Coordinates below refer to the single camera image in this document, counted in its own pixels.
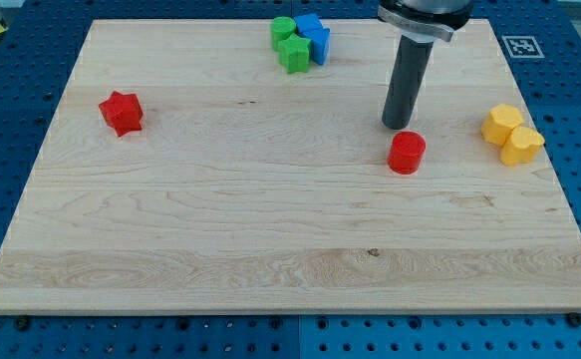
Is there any blue triangle block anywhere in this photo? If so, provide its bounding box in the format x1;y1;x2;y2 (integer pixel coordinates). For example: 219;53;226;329
301;28;331;66

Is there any wooden board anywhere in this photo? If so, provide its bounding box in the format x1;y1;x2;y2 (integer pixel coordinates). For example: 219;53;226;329
0;20;581;316

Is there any red cylinder block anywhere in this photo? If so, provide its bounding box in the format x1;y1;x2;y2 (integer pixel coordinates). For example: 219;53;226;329
387;131;427;175

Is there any black board stop bolt right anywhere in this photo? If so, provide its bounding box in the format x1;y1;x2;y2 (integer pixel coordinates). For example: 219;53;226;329
565;312;581;328

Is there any blue cube block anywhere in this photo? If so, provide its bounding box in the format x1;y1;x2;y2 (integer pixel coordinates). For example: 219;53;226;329
294;13;323;36

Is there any black board stop bolt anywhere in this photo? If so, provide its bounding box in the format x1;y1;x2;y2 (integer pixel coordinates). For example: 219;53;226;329
565;312;581;328
13;316;31;331

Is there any green star block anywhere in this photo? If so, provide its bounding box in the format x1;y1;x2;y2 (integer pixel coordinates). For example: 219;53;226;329
278;34;311;74

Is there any fiducial marker tag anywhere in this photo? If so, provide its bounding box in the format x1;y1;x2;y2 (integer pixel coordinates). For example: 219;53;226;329
502;35;544;59

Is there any black board stop bolt left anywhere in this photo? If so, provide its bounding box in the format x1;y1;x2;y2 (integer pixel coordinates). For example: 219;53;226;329
13;316;31;331

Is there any red star block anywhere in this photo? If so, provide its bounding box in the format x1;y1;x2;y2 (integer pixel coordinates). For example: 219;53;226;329
99;91;144;137

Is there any green cylinder block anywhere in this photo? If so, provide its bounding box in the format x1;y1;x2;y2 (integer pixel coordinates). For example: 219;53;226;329
270;16;297;51

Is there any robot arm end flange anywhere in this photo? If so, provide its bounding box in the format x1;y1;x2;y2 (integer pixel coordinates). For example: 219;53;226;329
378;0;475;43

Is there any yellow hexagon block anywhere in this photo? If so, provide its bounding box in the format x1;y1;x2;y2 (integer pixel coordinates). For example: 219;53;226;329
480;104;523;147

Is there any yellow heart block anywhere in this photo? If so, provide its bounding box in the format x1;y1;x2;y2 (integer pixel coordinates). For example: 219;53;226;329
499;126;545;167

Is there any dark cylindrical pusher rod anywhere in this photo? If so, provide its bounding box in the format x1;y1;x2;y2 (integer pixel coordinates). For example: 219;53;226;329
382;35;433;130

